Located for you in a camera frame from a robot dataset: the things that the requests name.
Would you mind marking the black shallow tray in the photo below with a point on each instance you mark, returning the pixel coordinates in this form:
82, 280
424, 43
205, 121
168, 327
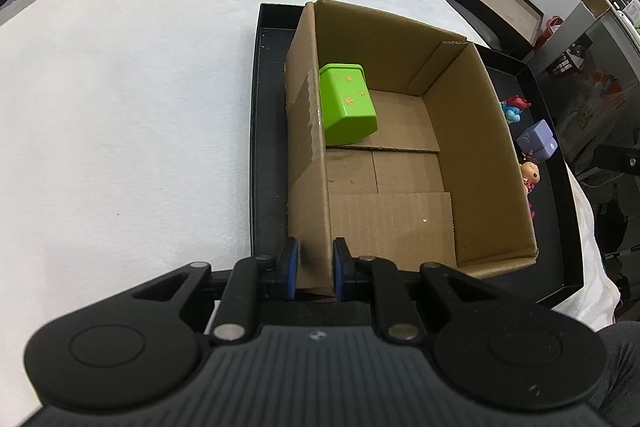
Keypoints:
267, 157

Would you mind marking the blue and red toy figure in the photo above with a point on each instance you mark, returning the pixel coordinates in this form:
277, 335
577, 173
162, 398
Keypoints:
514, 109

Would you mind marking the person's grey trouser leg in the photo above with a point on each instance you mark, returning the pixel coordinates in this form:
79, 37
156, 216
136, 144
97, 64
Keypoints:
622, 372

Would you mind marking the purple cube toy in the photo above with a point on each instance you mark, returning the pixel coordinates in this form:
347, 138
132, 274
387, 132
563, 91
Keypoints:
537, 141

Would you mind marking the pink doll figure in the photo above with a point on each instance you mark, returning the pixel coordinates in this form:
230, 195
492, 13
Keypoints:
530, 174

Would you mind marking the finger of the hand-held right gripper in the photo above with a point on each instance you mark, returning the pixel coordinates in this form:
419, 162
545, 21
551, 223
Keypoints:
617, 158

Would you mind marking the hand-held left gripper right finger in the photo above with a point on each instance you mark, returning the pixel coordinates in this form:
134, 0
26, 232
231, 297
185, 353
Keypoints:
340, 270

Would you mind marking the red bag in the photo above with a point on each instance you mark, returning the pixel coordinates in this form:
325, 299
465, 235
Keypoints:
549, 32

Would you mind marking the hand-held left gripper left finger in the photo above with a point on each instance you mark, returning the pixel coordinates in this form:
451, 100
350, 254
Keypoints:
291, 268

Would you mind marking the black bag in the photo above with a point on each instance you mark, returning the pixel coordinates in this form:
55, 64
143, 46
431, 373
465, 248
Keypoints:
611, 227

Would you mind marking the brown cardboard box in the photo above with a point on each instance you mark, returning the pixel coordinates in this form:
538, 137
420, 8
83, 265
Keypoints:
400, 217

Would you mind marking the white blanket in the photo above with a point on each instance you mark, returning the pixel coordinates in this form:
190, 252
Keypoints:
140, 117

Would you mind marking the narrow open cardboard box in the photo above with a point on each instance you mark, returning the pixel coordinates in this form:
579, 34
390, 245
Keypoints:
596, 2

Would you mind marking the green plastic toy box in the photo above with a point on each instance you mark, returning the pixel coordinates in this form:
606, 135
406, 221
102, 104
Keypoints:
347, 112

